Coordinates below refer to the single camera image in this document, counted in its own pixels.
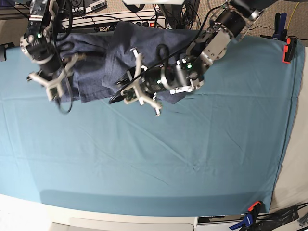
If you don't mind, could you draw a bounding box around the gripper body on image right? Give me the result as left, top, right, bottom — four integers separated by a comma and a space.
131, 48, 166, 116

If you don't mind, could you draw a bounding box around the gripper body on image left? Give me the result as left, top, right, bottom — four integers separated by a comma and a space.
26, 52, 86, 88

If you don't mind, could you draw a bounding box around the blue-grey heathered T-shirt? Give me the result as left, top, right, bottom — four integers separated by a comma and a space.
57, 22, 197, 103

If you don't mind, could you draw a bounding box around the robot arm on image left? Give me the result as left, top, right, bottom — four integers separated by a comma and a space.
20, 0, 86, 101

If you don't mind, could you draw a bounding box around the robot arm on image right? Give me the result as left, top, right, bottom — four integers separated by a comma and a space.
109, 0, 274, 116

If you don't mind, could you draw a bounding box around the black clamp left edge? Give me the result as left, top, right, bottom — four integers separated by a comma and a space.
0, 42, 15, 62

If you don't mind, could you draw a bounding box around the white power strip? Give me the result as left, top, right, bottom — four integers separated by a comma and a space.
72, 16, 167, 29

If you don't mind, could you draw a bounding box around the teal table cloth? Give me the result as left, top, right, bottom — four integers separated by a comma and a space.
0, 36, 305, 216

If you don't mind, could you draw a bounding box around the white drawer unit front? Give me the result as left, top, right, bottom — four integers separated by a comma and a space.
48, 215, 244, 231

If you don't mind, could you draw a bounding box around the blue black clamp top right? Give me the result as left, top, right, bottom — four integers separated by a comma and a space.
272, 13, 287, 41

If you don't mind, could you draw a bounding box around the orange black clamp top right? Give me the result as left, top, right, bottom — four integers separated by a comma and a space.
282, 37, 298, 64

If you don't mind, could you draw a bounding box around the orange blue clamp bottom right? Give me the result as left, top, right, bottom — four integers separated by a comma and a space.
229, 201, 263, 231

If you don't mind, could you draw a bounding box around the black bag bottom right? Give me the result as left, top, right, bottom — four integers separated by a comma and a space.
253, 204, 308, 231

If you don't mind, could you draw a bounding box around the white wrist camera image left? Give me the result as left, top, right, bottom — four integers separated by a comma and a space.
46, 85, 63, 101

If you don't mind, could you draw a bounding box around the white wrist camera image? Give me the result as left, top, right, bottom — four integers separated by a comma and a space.
121, 88, 139, 104
46, 85, 63, 101

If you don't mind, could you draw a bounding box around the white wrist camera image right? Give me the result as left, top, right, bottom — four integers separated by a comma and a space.
121, 88, 139, 104

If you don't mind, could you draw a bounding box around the black camera cable image right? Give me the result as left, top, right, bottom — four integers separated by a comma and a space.
109, 6, 220, 104

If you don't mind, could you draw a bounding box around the black camera cable image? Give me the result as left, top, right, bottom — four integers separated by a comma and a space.
109, 6, 220, 104
48, 0, 75, 115

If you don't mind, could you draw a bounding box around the black camera cable image left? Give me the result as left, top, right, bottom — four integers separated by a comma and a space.
48, 0, 75, 115

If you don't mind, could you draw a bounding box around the white overhead mount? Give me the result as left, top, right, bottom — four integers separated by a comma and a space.
123, 0, 185, 5

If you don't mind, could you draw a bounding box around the yellow cable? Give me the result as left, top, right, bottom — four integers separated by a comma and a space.
287, 0, 303, 30

